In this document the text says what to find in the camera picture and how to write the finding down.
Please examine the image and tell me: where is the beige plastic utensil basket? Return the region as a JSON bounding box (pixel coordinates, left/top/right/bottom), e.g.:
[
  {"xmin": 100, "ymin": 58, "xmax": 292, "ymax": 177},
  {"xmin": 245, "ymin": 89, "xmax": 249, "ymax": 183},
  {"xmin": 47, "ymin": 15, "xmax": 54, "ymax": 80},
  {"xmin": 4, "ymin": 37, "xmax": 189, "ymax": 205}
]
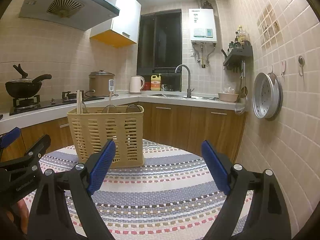
[{"xmin": 67, "ymin": 105, "xmax": 145, "ymax": 168}]

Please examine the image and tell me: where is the wooden chopstick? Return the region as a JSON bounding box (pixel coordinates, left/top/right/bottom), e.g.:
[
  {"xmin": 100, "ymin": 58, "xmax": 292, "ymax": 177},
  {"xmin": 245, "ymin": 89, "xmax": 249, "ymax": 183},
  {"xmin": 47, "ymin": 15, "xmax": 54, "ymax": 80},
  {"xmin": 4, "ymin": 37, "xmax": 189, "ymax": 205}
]
[
  {"xmin": 76, "ymin": 90, "xmax": 81, "ymax": 113},
  {"xmin": 108, "ymin": 91, "xmax": 113, "ymax": 105},
  {"xmin": 78, "ymin": 91, "xmax": 82, "ymax": 114}
]

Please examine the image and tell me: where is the clear plastic spoon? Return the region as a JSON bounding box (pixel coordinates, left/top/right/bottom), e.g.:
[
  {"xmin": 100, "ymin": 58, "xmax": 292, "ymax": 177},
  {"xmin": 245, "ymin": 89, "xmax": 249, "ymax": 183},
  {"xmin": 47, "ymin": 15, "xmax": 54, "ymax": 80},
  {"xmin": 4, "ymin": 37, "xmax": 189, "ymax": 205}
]
[
  {"xmin": 80, "ymin": 101, "xmax": 88, "ymax": 114},
  {"xmin": 102, "ymin": 105, "xmax": 118, "ymax": 113}
]

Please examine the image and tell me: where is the person's left hand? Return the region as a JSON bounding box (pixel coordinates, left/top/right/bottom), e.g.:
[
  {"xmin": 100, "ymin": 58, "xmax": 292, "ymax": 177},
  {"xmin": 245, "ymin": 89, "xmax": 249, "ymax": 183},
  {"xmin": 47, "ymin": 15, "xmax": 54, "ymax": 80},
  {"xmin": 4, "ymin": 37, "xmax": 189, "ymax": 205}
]
[{"xmin": 16, "ymin": 199, "xmax": 29, "ymax": 235}]

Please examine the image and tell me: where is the gas stove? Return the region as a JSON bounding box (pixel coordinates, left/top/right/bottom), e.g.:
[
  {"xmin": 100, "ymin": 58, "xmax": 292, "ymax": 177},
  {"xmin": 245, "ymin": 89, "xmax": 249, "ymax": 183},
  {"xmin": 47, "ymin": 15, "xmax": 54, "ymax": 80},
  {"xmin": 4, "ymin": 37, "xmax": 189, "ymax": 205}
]
[{"xmin": 9, "ymin": 90, "xmax": 106, "ymax": 116}]

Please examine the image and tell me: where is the black wok with lid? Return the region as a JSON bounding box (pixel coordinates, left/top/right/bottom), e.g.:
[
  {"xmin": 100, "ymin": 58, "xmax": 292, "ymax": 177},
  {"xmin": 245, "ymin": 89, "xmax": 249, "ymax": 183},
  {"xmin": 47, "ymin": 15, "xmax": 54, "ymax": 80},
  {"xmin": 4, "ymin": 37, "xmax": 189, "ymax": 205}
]
[{"xmin": 5, "ymin": 64, "xmax": 52, "ymax": 99}]

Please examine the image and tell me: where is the striped woven table mat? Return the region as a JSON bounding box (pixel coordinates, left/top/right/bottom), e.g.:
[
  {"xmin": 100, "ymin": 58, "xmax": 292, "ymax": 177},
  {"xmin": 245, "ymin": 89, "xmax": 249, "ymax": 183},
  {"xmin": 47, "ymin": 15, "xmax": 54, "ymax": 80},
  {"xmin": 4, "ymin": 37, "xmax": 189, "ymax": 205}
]
[{"xmin": 23, "ymin": 139, "xmax": 254, "ymax": 240}]

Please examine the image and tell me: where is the brown rice cooker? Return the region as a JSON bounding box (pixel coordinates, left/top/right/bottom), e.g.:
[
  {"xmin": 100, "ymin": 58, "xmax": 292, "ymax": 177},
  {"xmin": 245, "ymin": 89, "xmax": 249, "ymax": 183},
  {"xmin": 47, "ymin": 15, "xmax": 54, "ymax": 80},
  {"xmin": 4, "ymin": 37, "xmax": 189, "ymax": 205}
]
[{"xmin": 89, "ymin": 70, "xmax": 115, "ymax": 97}]

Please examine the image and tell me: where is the hanging ladle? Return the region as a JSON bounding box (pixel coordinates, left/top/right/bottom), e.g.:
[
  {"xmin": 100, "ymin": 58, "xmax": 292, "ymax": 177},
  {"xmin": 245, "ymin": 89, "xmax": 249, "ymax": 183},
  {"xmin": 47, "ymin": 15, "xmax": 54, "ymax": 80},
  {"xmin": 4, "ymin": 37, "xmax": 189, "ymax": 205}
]
[{"xmin": 234, "ymin": 60, "xmax": 248, "ymax": 115}]

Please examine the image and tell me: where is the round metal steamer tray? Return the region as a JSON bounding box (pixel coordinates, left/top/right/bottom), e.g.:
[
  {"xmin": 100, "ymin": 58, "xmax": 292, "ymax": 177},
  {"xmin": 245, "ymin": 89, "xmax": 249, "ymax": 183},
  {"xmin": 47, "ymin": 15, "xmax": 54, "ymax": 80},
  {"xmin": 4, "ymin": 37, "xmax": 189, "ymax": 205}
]
[{"xmin": 252, "ymin": 73, "xmax": 283, "ymax": 121}]

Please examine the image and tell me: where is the white electric kettle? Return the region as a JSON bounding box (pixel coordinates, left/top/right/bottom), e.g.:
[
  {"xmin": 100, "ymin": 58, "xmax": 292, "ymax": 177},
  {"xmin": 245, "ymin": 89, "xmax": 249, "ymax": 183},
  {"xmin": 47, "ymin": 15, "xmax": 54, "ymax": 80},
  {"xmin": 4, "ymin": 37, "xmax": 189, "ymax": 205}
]
[{"xmin": 129, "ymin": 75, "xmax": 145, "ymax": 94}]

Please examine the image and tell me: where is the pink bowl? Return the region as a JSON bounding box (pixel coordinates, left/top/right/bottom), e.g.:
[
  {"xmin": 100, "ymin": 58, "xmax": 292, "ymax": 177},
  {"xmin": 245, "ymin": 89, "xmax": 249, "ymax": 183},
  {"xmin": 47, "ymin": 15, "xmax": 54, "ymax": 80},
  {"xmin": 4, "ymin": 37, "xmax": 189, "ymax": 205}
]
[{"xmin": 218, "ymin": 93, "xmax": 239, "ymax": 102}]

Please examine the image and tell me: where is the steel sink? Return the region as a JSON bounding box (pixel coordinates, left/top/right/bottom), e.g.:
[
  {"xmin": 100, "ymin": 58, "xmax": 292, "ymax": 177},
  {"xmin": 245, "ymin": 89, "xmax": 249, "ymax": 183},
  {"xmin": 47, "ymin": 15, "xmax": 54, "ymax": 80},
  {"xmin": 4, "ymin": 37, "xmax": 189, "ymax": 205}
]
[{"xmin": 148, "ymin": 93, "xmax": 219, "ymax": 101}]

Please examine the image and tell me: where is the yellow detergent bottle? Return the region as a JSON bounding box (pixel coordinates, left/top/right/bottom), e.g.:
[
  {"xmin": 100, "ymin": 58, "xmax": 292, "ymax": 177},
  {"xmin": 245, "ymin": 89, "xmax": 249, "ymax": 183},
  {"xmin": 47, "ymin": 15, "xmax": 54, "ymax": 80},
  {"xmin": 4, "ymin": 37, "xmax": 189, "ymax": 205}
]
[{"xmin": 150, "ymin": 74, "xmax": 162, "ymax": 91}]

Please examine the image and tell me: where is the range hood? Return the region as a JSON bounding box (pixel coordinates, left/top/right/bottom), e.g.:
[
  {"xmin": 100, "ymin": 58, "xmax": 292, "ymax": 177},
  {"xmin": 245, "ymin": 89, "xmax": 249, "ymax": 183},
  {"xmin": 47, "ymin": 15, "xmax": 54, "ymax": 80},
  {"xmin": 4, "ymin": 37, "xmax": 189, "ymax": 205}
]
[{"xmin": 19, "ymin": 0, "xmax": 120, "ymax": 31}]

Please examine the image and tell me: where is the steel faucet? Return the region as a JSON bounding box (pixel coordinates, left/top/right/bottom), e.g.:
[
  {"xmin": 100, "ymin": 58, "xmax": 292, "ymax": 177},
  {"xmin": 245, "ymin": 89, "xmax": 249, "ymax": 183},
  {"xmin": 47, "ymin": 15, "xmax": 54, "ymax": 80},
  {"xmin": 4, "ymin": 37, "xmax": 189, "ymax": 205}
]
[{"xmin": 174, "ymin": 64, "xmax": 195, "ymax": 99}]

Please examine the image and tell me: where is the dark window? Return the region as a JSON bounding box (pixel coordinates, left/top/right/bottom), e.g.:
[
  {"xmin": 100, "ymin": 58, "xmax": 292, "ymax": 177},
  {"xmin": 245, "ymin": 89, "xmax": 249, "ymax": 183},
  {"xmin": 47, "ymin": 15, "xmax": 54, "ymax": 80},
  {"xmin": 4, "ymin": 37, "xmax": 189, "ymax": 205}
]
[{"xmin": 137, "ymin": 9, "xmax": 182, "ymax": 91}]

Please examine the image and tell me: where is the white water heater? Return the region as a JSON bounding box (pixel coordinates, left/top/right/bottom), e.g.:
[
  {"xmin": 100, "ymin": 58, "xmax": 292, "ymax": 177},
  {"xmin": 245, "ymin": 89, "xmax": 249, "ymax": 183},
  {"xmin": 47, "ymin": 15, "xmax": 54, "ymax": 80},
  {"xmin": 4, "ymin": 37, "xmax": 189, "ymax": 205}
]
[{"xmin": 189, "ymin": 8, "xmax": 217, "ymax": 43}]

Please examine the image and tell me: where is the white wall cabinet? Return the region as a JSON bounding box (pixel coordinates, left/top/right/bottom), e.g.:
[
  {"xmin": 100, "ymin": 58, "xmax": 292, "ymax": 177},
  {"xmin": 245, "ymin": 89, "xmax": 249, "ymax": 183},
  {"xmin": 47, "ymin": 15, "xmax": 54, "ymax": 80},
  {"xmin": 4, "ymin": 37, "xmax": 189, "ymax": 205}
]
[{"xmin": 90, "ymin": 0, "xmax": 141, "ymax": 48}]

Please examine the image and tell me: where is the wall hook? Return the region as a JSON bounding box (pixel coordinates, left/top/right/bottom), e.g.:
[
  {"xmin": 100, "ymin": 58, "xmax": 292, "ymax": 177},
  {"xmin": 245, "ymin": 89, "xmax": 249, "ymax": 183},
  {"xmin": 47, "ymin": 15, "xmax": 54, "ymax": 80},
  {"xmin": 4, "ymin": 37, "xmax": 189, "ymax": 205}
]
[{"xmin": 298, "ymin": 55, "xmax": 305, "ymax": 77}]

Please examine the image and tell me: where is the black wall spice rack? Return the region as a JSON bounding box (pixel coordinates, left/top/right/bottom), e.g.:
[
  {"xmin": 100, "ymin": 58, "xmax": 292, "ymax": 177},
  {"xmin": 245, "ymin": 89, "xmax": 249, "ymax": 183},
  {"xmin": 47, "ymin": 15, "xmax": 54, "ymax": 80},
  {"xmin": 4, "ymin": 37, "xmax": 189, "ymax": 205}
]
[{"xmin": 223, "ymin": 45, "xmax": 253, "ymax": 72}]

